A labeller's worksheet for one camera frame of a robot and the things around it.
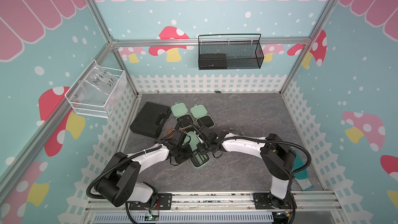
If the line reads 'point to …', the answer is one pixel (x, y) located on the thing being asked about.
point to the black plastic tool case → (151, 119)
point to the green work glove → (301, 177)
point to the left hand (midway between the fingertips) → (193, 158)
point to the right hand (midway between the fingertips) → (200, 147)
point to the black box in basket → (212, 61)
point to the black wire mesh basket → (230, 55)
